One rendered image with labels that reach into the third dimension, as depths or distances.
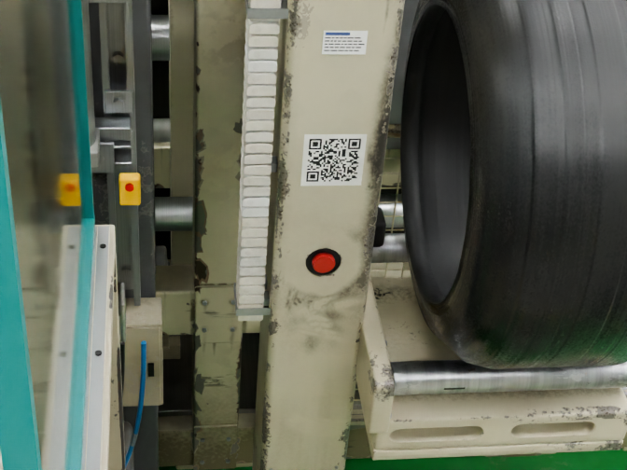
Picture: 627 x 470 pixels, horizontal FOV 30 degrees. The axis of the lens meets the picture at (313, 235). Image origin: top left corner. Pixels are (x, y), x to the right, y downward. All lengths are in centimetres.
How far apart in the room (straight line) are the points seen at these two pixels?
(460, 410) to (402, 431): 9
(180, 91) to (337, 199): 83
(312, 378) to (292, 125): 42
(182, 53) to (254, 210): 77
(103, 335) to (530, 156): 50
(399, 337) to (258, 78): 59
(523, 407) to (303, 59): 60
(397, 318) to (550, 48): 65
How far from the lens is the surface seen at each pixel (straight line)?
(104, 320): 111
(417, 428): 165
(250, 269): 152
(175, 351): 269
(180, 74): 220
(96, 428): 101
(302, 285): 153
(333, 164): 142
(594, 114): 131
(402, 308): 185
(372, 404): 154
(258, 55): 134
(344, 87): 136
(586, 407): 167
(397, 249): 178
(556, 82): 130
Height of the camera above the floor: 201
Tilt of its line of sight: 38 degrees down
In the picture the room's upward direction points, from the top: 5 degrees clockwise
